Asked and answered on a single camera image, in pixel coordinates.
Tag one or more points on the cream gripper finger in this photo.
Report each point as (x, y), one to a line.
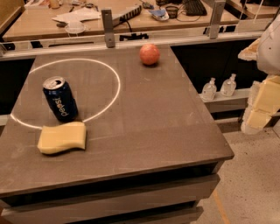
(263, 103)
(249, 53)

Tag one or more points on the yellow sponge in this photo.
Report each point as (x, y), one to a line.
(64, 137)

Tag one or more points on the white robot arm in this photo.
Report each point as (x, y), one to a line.
(268, 52)

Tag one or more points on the red apple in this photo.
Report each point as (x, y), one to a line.
(149, 54)

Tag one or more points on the clear sanitizer bottle right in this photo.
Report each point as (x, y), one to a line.
(228, 86)

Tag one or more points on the clear sanitizer bottle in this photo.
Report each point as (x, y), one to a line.
(209, 90)
(228, 86)

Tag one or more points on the clear sanitizer bottle left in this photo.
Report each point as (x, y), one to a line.
(209, 90)

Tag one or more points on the black keyboard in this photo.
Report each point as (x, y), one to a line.
(194, 8)

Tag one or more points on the blue white face mask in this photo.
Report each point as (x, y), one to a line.
(159, 15)

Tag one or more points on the grey power strip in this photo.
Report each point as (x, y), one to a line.
(126, 15)

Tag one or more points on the clear round lid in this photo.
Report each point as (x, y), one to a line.
(75, 27)

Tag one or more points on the white papers on desk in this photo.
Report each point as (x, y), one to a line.
(82, 14)

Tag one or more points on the blue pepsi can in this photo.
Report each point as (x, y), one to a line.
(60, 99)

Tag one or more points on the upper grey drawer front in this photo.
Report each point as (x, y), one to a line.
(173, 202)

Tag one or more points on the grey metal post right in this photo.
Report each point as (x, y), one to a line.
(214, 27)

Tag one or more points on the grey metal post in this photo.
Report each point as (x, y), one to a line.
(214, 27)
(108, 28)

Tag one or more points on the grey metal post left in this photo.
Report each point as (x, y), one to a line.
(108, 28)

